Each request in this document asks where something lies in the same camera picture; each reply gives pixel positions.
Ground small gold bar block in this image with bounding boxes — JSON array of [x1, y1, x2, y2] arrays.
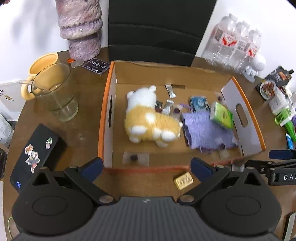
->
[[174, 171, 194, 190]]

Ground black paper bag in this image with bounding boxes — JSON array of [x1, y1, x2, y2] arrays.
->
[[107, 0, 218, 67]]

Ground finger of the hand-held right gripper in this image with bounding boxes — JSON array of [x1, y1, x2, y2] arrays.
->
[[245, 159, 296, 173], [268, 149, 296, 161]]

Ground yellow mug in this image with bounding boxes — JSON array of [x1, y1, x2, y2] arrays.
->
[[21, 53, 61, 100]]

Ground wooden desktop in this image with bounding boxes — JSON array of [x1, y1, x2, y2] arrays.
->
[[3, 47, 296, 241]]

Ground plastic water bottle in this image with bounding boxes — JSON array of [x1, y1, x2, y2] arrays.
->
[[240, 29, 262, 70], [228, 20, 250, 70], [202, 13, 238, 65]]

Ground blue and white tube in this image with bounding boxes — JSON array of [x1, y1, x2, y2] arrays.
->
[[285, 133, 295, 149]]

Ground clear candy sachets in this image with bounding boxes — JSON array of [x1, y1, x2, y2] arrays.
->
[[122, 83, 241, 166]]

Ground black spouted sauce pouch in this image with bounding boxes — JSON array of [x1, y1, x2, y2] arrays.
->
[[256, 66, 295, 100]]

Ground red cardboard box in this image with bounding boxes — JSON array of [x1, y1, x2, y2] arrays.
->
[[97, 61, 266, 173]]

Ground thin green cable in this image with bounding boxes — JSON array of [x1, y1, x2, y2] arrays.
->
[[7, 215, 13, 240]]

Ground green box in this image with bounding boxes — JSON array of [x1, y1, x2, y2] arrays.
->
[[284, 120, 296, 135]]

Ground clear glass straw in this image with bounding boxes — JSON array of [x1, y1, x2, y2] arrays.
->
[[20, 79, 45, 91]]

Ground blue foil packet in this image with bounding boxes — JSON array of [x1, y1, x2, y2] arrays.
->
[[190, 96, 211, 113]]

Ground purple fabric pouch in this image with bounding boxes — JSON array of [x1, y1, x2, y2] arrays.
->
[[181, 111, 238, 153]]

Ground orange and clear clip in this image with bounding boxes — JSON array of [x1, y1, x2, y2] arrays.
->
[[67, 58, 84, 68]]

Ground purple ceramic vase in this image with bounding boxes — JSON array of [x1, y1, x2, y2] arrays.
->
[[55, 0, 103, 61]]

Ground white printed box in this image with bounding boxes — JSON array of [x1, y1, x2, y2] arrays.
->
[[0, 80, 26, 122]]

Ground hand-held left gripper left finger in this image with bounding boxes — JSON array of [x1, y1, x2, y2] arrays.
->
[[30, 157, 116, 205]]

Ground white robot figurine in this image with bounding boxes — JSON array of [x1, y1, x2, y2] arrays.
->
[[242, 54, 267, 82]]

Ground yellow and white plush toy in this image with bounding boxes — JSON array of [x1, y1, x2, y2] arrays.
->
[[124, 85, 184, 147]]

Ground black box with stickers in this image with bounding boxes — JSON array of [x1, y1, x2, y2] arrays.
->
[[10, 123, 68, 194]]

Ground green tissue packet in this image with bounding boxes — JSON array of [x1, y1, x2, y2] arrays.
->
[[210, 101, 234, 129]]

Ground clear glass cup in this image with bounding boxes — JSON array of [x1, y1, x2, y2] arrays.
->
[[31, 63, 79, 122]]

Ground dark purple card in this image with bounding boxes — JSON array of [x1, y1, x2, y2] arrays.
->
[[82, 59, 110, 76]]

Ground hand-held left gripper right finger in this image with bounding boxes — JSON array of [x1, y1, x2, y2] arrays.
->
[[178, 157, 266, 205]]

